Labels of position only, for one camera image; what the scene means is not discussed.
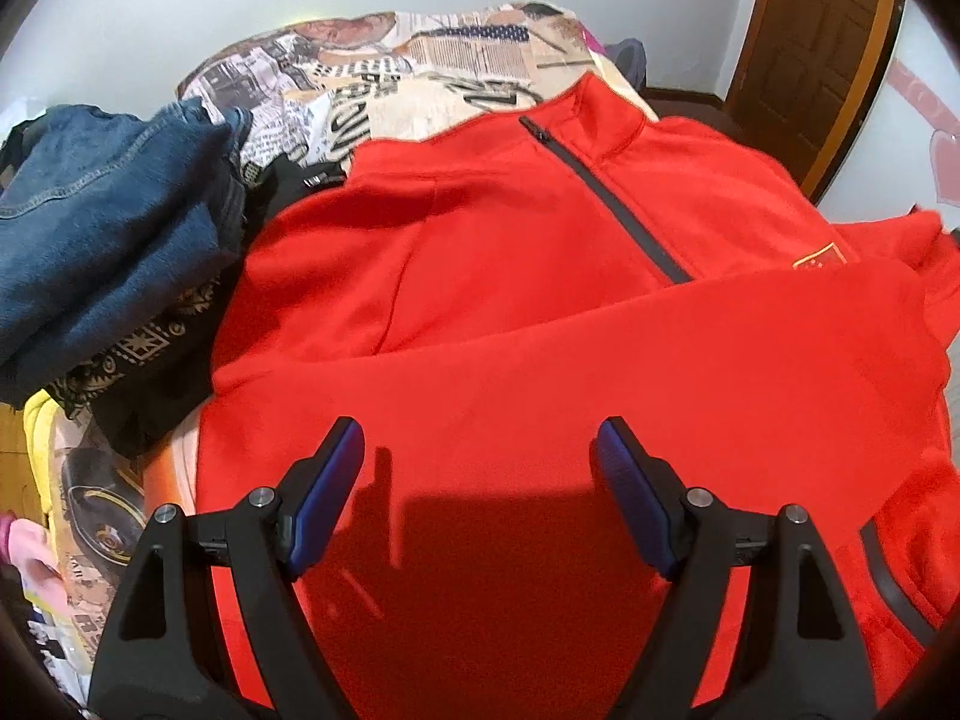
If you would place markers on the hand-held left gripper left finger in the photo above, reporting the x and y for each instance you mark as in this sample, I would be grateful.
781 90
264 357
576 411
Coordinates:
324 495

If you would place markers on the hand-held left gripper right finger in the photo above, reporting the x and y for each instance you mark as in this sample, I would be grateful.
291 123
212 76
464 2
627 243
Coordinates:
637 491

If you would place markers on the red zip-neck sweatshirt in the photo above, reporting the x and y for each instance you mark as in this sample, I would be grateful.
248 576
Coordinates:
570 360

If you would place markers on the black patterned garment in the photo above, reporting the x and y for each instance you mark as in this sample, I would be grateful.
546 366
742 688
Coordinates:
142 360

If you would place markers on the yellow cloth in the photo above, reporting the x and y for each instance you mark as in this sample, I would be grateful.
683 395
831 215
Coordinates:
39 450

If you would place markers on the pink cloth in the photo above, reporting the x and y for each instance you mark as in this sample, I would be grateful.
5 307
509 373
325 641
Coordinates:
19 544

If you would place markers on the blue denim jeans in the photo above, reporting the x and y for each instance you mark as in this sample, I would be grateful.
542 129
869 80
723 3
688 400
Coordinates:
105 232

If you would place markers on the printed collage bedsheet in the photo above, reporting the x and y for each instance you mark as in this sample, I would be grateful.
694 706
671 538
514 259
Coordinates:
420 82

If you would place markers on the dark purple garment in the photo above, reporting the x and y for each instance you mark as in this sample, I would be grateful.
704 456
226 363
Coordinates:
628 60

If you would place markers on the brown wooden door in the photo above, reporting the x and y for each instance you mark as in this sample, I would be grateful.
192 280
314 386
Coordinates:
817 52

